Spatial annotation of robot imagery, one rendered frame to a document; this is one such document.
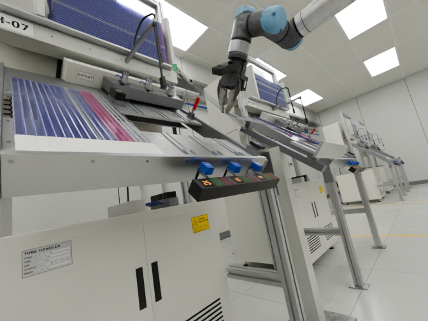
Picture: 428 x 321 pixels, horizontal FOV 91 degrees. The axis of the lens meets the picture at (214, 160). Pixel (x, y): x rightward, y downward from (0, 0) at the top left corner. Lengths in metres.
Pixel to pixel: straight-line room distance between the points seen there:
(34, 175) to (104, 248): 0.38
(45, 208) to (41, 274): 1.68
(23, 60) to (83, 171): 0.88
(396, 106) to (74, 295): 8.17
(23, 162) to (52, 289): 0.40
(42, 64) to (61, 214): 1.47
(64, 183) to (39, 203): 1.95
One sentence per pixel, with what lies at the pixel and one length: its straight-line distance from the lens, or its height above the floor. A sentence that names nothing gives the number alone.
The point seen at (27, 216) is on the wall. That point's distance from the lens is 2.36.
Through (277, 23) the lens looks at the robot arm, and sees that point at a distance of 0.79.
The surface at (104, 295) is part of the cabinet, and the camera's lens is 0.76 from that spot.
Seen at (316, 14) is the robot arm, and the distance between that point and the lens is 0.86.
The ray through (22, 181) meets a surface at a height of 0.69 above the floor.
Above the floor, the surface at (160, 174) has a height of 0.69.
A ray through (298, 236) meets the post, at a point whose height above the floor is 0.39.
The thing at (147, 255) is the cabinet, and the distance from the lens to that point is 0.79.
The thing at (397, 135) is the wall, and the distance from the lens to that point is 8.11.
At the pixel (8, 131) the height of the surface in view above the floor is 0.80.
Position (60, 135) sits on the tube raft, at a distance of 0.50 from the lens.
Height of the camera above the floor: 0.62
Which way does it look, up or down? 10 degrees up
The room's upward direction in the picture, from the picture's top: 10 degrees counter-clockwise
